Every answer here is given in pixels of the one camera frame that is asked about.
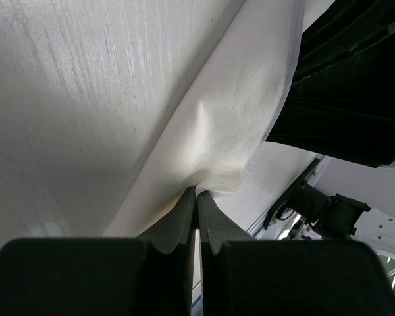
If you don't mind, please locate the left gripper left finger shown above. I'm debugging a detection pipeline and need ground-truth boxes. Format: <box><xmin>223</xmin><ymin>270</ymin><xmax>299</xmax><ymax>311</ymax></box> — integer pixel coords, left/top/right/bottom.
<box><xmin>0</xmin><ymin>187</ymin><xmax>196</xmax><ymax>315</ymax></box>

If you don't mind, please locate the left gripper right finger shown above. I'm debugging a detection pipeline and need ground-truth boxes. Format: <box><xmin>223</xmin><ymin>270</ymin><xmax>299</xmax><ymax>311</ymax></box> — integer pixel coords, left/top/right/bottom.
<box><xmin>196</xmin><ymin>192</ymin><xmax>395</xmax><ymax>315</ymax></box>

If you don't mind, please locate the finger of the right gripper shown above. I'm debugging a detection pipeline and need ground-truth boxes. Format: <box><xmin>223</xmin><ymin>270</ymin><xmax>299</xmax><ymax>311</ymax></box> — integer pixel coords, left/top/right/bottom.
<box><xmin>267</xmin><ymin>1</ymin><xmax>395</xmax><ymax>168</ymax></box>

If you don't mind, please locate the white paper napkin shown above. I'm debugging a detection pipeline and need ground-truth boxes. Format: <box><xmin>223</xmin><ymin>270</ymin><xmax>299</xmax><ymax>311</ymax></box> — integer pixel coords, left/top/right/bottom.
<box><xmin>105</xmin><ymin>1</ymin><xmax>330</xmax><ymax>236</ymax></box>

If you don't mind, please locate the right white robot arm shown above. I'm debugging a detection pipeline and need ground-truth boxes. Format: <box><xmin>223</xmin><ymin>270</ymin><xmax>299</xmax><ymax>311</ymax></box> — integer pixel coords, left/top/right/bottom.
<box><xmin>263</xmin><ymin>1</ymin><xmax>395</xmax><ymax>258</ymax></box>

